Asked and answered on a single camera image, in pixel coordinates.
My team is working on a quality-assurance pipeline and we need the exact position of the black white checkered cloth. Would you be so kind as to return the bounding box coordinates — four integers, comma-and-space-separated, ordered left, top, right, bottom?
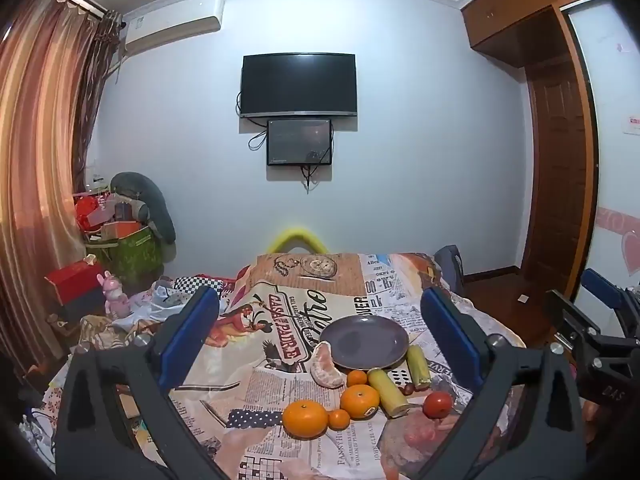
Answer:
172, 274, 237, 295

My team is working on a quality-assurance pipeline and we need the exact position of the thin green sugarcane piece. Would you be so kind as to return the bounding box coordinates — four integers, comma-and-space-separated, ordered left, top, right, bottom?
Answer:
406, 344, 432, 389

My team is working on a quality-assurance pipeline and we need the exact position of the brown wooden door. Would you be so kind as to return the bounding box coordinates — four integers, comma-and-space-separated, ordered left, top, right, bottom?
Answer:
520, 7, 599, 302

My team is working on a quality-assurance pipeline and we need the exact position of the wooden overhead cabinet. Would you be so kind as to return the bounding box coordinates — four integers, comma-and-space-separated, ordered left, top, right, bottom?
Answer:
461, 0, 607, 69

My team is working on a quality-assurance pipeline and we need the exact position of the newspaper print tablecloth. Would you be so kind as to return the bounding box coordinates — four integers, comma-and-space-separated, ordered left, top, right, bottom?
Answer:
42, 251, 527, 480

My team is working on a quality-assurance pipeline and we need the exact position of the striped patterned blanket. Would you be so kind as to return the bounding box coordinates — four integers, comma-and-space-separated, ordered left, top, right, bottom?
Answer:
50, 310, 166, 361

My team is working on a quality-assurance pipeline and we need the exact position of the yellow chair back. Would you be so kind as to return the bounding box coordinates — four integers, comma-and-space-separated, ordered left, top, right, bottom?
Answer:
266, 227, 329, 256

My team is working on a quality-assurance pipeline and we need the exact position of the large orange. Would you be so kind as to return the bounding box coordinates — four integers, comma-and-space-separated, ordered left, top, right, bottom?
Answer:
282, 400, 329, 440

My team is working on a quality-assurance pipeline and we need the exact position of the dark brown curtain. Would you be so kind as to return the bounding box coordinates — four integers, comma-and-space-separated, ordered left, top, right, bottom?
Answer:
74, 10, 123, 196

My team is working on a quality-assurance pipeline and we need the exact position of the large black wall television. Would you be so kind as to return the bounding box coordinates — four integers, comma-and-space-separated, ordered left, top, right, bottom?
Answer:
239, 52, 359, 119

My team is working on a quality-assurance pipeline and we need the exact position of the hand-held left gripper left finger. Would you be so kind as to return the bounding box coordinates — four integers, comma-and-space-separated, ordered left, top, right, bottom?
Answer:
55, 286, 236, 480

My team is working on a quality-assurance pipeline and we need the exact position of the red and black box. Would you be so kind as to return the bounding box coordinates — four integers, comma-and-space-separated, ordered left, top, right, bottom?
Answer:
45, 260, 107, 307

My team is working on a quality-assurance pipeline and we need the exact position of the red gift bag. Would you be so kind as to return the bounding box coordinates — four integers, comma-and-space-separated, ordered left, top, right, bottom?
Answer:
74, 195, 114, 232

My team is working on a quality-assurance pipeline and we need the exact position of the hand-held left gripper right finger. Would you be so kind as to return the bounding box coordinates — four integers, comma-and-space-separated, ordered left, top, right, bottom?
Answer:
415, 286, 587, 480

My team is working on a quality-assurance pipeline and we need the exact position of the peeled pomelo segment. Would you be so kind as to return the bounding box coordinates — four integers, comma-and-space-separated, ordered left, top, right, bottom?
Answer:
309, 341, 347, 390

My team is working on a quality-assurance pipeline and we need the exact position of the dark grey round plate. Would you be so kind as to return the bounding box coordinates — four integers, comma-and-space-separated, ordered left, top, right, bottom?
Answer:
319, 316, 410, 371

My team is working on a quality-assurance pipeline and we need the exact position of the orange cardboard box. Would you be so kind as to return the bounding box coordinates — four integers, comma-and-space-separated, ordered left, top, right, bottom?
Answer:
100, 220, 151, 242

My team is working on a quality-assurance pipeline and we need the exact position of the orange striped curtain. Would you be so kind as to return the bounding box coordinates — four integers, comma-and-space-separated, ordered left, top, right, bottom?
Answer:
0, 0, 108, 376

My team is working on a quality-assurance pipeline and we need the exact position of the blue chair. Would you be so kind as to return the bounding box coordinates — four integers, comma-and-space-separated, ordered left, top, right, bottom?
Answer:
433, 245, 466, 294

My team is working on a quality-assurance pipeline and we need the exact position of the small black wall monitor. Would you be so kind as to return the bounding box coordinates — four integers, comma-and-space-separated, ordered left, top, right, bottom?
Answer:
266, 117, 334, 167

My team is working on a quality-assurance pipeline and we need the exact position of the white air conditioner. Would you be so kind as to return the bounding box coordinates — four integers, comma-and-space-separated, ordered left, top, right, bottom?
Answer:
120, 0, 225, 57

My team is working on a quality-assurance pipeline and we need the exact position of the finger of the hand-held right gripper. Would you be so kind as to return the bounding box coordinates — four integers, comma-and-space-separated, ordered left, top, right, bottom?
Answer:
581, 267, 640, 337
544, 289, 640, 405

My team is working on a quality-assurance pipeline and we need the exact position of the pink heart wall sticker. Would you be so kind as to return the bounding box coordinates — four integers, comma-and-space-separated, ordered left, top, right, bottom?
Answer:
620, 230, 640, 277

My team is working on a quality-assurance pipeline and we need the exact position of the black monitor cable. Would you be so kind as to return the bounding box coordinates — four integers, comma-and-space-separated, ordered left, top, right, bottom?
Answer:
299, 162, 322, 194

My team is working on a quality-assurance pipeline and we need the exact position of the grey curved cushion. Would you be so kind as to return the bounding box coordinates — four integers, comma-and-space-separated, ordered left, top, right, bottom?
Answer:
109, 172, 177, 244

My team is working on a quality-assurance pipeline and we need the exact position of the thick yellow sugarcane piece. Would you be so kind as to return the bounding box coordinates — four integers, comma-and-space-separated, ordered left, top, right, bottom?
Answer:
367, 367, 411, 419

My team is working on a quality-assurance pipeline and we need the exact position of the green patterned box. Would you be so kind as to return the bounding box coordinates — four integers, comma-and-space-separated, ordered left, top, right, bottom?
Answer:
85, 225, 165, 282

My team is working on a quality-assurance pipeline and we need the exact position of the red tomato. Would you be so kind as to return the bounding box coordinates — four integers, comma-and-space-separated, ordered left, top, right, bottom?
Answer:
423, 391, 454, 420

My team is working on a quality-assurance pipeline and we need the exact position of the pink bunny toy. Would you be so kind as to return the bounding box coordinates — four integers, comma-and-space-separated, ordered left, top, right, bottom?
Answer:
102, 270, 132, 319

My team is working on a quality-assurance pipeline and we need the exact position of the orange with sticker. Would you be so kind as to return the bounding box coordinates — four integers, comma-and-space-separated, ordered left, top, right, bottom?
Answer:
340, 384, 381, 420

